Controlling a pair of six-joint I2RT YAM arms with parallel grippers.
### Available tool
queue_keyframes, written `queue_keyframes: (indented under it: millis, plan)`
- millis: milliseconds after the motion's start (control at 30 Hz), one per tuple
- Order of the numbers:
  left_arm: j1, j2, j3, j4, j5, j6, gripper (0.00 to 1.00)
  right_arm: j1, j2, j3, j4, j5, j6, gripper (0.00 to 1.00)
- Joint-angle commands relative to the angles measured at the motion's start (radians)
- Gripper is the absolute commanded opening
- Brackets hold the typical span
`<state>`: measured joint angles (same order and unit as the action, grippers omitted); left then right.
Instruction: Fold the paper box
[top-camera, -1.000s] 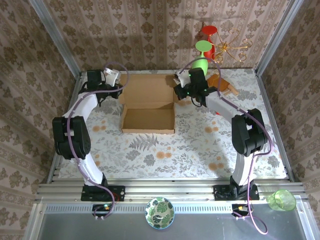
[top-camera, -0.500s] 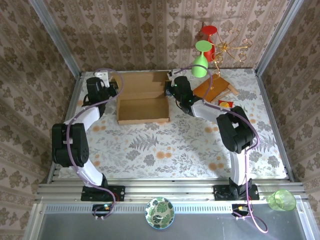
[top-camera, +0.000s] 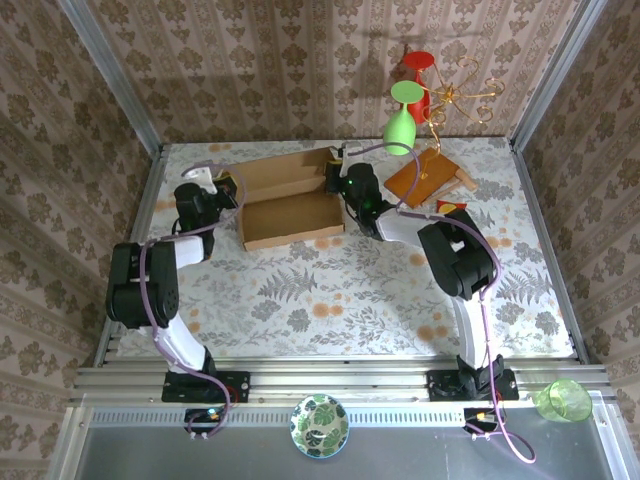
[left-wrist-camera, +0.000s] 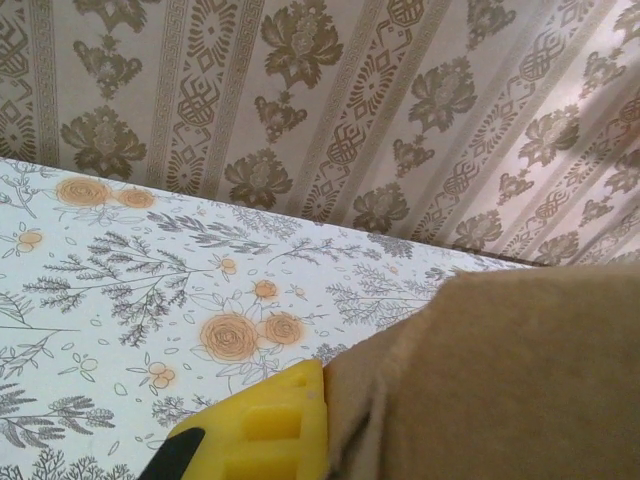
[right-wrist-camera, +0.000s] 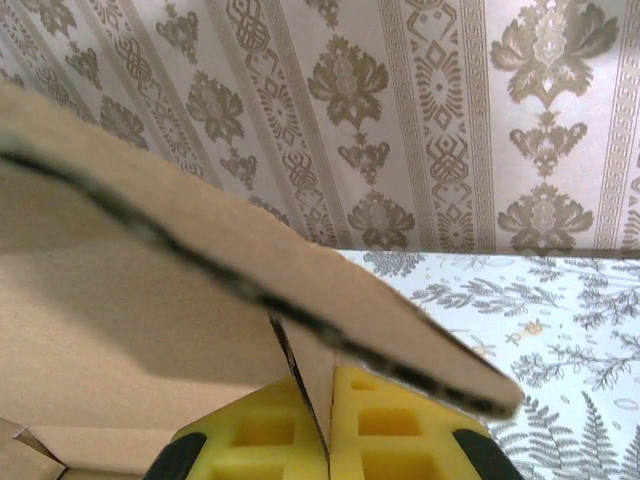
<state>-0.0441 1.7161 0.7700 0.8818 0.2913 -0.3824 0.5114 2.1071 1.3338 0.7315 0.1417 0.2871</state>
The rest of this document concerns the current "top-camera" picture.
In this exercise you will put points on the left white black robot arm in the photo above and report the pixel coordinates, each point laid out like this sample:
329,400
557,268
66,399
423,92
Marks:
130,285

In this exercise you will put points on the red wine glass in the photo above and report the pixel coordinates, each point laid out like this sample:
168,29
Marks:
419,60

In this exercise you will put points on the brown cardboard paper box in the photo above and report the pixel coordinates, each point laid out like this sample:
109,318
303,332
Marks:
290,215

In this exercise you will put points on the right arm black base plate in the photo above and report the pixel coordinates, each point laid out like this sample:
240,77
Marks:
440,385

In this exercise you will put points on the green transparent plastic cup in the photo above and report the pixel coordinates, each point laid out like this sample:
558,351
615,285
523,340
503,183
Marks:
565,400

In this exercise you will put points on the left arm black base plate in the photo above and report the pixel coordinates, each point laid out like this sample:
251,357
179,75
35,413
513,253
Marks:
235,385

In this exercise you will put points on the small black connector board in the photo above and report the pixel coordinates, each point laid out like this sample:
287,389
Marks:
205,417
482,417

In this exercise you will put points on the long aluminium frame rail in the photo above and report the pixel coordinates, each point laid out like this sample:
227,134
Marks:
340,375

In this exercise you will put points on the right small black connector board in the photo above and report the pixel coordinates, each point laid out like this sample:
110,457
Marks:
482,417

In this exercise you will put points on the green wine glass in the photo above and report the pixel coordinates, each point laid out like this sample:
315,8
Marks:
398,130

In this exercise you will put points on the aluminium table side rail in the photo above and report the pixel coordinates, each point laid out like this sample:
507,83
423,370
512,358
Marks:
534,200
145,210

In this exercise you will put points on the red snack packet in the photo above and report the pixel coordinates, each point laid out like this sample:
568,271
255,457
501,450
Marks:
450,206

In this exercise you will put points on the light wooden dowel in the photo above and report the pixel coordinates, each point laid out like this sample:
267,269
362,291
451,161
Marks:
465,180

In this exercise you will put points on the left small black connector board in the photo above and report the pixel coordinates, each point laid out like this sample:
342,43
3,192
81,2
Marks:
205,417

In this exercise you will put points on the aluminium corner post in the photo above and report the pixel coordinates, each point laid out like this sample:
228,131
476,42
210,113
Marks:
112,75
555,75

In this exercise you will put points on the brown wooden board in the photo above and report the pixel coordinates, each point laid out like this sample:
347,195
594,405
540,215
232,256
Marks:
435,175

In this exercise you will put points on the leaf pattern bowl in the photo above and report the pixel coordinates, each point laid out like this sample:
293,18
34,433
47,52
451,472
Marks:
320,425

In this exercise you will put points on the floral tablecloth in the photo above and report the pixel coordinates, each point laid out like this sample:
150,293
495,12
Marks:
350,300

